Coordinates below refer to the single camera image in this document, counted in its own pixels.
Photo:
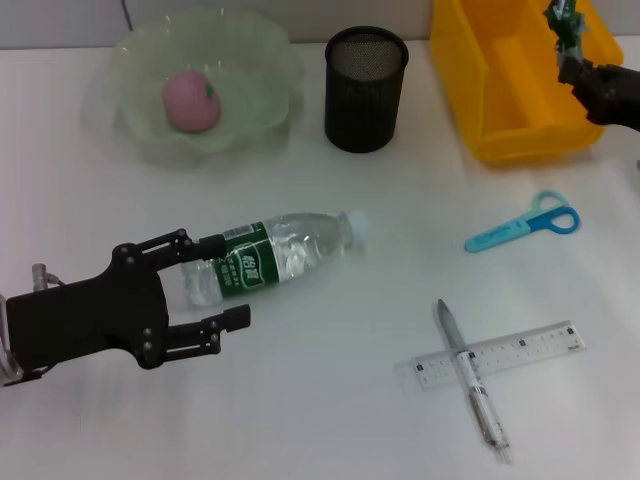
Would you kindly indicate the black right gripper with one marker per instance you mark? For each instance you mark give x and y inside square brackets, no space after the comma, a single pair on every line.
[620,105]

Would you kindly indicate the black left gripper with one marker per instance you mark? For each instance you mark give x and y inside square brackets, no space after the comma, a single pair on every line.
[85,320]

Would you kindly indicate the green plastic wrapper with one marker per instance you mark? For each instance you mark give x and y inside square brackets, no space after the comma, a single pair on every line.
[567,25]

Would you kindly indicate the clear water bottle green label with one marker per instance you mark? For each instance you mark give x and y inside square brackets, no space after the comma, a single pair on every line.
[295,245]

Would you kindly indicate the pink toy peach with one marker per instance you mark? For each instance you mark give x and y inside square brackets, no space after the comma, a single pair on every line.
[187,102]

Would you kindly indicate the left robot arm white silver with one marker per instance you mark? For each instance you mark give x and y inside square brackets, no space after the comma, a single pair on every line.
[4,345]

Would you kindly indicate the blue capped scissors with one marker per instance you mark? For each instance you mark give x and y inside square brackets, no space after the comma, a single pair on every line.
[500,235]

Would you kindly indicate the translucent green fruit bowl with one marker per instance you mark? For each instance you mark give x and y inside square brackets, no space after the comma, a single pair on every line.
[250,100]

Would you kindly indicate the black mesh pen holder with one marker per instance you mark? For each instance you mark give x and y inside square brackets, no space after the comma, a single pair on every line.
[365,100]

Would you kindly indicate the grey white pen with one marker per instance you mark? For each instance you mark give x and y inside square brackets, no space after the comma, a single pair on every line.
[452,330]

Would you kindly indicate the transparent plastic ruler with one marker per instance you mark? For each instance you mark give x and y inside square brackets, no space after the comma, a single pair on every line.
[530,347]

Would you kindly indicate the yellow plastic bin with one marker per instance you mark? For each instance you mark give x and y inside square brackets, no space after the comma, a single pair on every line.
[525,135]

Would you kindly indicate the left wrist silver stub connector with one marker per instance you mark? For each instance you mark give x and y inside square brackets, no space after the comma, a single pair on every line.
[39,275]

